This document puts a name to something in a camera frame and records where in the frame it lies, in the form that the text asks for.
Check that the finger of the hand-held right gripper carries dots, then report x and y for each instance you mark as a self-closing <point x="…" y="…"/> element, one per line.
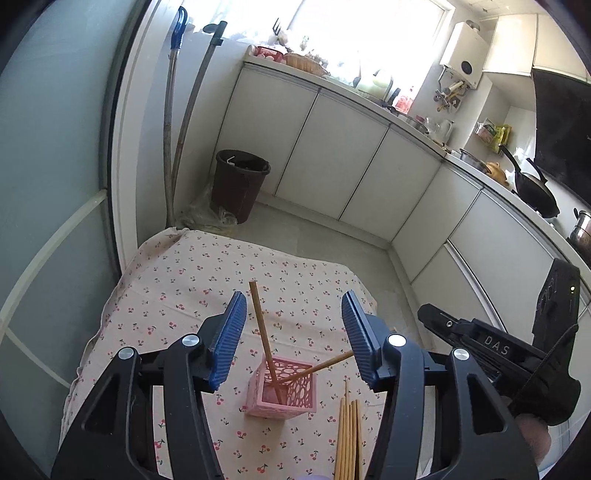
<point x="445" y="327"/>

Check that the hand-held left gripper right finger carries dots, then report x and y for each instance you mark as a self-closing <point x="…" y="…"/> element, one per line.
<point x="358" y="341"/>

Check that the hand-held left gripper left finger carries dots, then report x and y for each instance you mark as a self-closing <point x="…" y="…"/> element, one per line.
<point x="228" y="341"/>

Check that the wooden chopstick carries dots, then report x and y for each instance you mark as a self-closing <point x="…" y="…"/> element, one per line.
<point x="349" y="443"/>
<point x="323" y="364"/>
<point x="354" y="443"/>
<point x="339" y="443"/>
<point x="261" y="323"/>

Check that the pink lattice utensil holder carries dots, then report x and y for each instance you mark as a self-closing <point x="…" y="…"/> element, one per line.
<point x="295" y="397"/>

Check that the person's right hand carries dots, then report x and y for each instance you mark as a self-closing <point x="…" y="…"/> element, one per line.
<point x="533" y="436"/>

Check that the cherry print tablecloth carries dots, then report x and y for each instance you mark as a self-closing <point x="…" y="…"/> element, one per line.
<point x="184" y="286"/>

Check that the clear plastic bag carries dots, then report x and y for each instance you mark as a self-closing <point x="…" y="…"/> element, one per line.
<point x="203" y="212"/>

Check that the tall steel stock pot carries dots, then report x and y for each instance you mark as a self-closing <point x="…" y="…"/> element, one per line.
<point x="582" y="230"/>

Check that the brown trash bin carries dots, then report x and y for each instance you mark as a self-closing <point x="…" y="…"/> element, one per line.
<point x="235" y="194"/>

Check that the black wok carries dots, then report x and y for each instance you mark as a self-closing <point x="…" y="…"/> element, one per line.
<point x="535" y="194"/>

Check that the brown clay pot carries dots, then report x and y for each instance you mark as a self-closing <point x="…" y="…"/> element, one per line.
<point x="496" y="171"/>

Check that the low steel pot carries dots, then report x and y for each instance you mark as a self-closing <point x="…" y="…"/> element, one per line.
<point x="471" y="157"/>

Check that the white kitchen base cabinets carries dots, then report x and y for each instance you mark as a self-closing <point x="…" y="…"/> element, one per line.
<point x="351" y="152"/>

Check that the white kettle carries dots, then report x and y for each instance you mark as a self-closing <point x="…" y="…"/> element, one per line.
<point x="445" y="131"/>

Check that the hanging snack packets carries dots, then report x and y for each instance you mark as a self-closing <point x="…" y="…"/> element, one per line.
<point x="494" y="134"/>

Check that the steel bowl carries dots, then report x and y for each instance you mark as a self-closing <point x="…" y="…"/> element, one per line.
<point x="418" y="123"/>

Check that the black range hood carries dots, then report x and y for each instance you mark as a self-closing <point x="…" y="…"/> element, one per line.
<point x="563" y="134"/>

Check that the metal pole with blue grip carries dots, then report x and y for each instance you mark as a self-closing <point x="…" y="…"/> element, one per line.
<point x="167" y="120"/>

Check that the frosted glass sliding door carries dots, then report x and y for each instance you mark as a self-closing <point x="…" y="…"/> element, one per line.
<point x="55" y="184"/>

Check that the water heater pipes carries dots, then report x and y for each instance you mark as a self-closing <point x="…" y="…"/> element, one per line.
<point x="450" y="92"/>

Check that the metal pole with black grip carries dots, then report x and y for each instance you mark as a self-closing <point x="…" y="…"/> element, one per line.
<point x="188" y="108"/>

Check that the white and green container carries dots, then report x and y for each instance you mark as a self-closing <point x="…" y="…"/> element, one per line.
<point x="378" y="82"/>

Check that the white gas water heater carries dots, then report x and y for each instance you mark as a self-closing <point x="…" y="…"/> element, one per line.
<point x="464" y="50"/>

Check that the wicker basket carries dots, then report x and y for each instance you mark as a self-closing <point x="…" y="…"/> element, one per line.
<point x="302" y="63"/>

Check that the red plastic basket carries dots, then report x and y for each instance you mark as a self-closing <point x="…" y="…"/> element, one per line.
<point x="268" y="53"/>

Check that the bright kitchen window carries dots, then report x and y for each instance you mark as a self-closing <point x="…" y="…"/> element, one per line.
<point x="369" y="37"/>

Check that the white wall cabinet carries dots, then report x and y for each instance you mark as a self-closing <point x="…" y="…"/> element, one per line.
<point x="512" y="46"/>

